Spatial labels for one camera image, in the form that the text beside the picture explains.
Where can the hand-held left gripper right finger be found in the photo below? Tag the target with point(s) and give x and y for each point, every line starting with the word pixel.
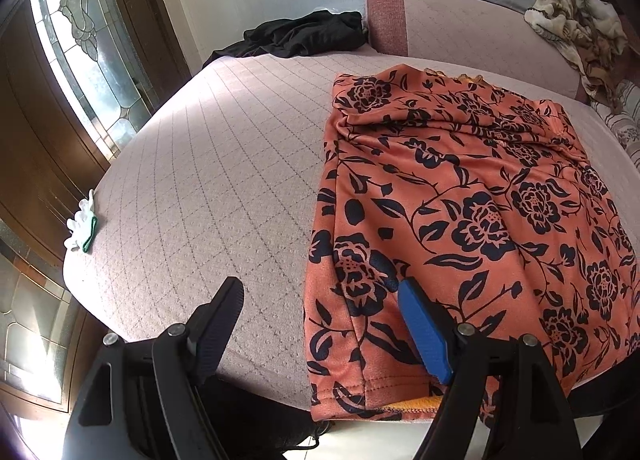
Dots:
pixel 422 330

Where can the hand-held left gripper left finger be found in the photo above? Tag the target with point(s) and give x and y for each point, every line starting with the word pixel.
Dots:
pixel 225 310

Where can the orange black floral garment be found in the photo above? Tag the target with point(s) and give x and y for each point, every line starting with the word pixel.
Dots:
pixel 450 165

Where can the white glove with green trim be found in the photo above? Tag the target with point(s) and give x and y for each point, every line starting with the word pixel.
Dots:
pixel 80 222

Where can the frosted glass door panel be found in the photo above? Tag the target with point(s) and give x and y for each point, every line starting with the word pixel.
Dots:
pixel 30 320

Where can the black clothing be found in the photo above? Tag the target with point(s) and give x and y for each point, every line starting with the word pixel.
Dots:
pixel 300 35

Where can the striped floral pillow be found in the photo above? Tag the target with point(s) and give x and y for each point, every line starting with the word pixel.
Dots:
pixel 622 125

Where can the pink quilted bolster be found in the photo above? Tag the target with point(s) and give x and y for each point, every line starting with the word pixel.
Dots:
pixel 465 30

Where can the stained glass window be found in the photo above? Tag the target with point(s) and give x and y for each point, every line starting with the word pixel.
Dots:
pixel 85 40

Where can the brown cream patterned blanket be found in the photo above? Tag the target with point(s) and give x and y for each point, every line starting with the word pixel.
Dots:
pixel 580 25

